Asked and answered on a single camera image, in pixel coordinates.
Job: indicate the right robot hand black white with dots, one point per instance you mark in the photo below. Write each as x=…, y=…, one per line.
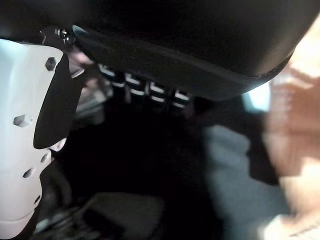
x=175, y=37

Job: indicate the brown wicker laundry basket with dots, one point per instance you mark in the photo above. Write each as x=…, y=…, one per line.
x=297, y=137

